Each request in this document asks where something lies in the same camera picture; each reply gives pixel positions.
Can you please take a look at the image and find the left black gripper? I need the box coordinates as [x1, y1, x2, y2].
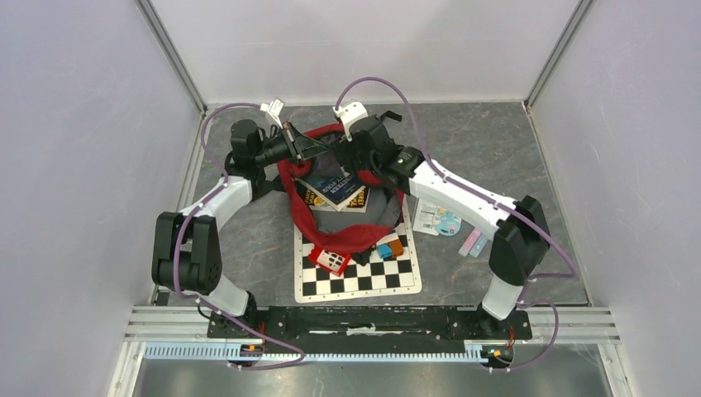
[255, 122, 331, 167]

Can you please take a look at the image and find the dark blue 1984 book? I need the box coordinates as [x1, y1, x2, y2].
[296, 175, 367, 198]

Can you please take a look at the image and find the red backpack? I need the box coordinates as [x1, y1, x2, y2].
[274, 151, 404, 255]

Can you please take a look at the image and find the treehouse paperback book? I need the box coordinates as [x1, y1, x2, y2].
[296, 184, 370, 213]

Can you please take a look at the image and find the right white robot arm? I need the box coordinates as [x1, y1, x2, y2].
[331, 114, 551, 337]

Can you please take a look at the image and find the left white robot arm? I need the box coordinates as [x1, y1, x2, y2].
[151, 119, 328, 337]

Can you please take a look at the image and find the correction tape blister pack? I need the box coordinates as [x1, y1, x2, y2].
[412, 198, 462, 237]

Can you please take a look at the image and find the blue toy block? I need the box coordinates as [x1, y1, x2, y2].
[376, 244, 393, 260]

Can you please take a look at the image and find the orange toy block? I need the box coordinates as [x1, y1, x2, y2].
[387, 239, 404, 258]

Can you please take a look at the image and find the black toy block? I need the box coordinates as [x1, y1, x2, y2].
[351, 249, 373, 265]

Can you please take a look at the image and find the red toy block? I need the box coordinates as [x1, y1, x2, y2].
[308, 246, 352, 276]

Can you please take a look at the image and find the black white chessboard mat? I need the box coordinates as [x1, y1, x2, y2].
[293, 204, 422, 304]

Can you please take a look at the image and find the pink highlighter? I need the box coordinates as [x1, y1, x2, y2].
[458, 228, 481, 256]

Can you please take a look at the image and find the blue highlighter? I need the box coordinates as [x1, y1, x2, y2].
[469, 235, 489, 258]

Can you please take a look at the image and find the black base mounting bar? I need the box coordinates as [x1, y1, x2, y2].
[207, 304, 533, 356]

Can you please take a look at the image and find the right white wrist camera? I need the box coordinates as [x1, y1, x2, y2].
[332, 101, 369, 141]

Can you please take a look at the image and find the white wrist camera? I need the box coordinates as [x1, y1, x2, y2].
[332, 101, 369, 141]
[260, 98, 285, 129]

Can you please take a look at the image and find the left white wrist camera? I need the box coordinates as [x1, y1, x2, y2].
[260, 98, 285, 129]

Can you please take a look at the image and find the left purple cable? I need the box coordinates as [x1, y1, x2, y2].
[172, 102, 307, 372]

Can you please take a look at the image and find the purple cable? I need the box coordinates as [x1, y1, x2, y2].
[334, 76, 579, 372]
[172, 102, 307, 372]

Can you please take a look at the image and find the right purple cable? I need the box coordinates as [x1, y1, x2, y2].
[334, 76, 579, 372]

